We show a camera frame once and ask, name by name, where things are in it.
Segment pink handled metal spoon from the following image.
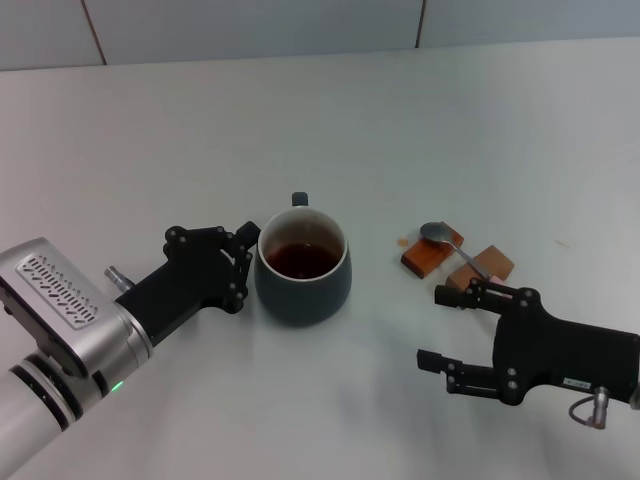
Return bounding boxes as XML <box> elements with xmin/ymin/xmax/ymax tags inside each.
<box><xmin>419</xmin><ymin>221</ymin><xmax>507</xmax><ymax>288</ymax></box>

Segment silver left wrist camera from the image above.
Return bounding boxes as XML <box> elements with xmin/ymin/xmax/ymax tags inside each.
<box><xmin>0</xmin><ymin>236</ymin><xmax>132</xmax><ymax>379</ymax></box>

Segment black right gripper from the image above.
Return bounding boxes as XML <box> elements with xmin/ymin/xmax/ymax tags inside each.
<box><xmin>417</xmin><ymin>279</ymin><xmax>640</xmax><ymax>407</ymax></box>

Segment left gripper silver connector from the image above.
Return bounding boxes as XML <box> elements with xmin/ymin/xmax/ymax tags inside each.
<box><xmin>103</xmin><ymin>267</ymin><xmax>135</xmax><ymax>292</ymax></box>

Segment reddish brown wooden block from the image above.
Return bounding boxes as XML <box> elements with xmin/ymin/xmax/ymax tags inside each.
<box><xmin>401</xmin><ymin>222</ymin><xmax>465</xmax><ymax>280</ymax></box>

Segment right gripper connector cable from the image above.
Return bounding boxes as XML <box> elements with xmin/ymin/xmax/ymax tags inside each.
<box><xmin>568</xmin><ymin>387</ymin><xmax>612</xmax><ymax>430</ymax></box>

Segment dark grey ceramic cup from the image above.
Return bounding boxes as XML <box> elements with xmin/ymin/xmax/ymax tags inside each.
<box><xmin>254</xmin><ymin>191</ymin><xmax>354</xmax><ymax>329</ymax></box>

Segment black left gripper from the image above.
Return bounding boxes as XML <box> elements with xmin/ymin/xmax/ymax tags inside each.
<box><xmin>114</xmin><ymin>221</ymin><xmax>262</xmax><ymax>347</ymax></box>

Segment light arched wooden block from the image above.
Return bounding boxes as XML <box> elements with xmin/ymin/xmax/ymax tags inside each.
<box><xmin>444</xmin><ymin>244</ymin><xmax>515</xmax><ymax>295</ymax></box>

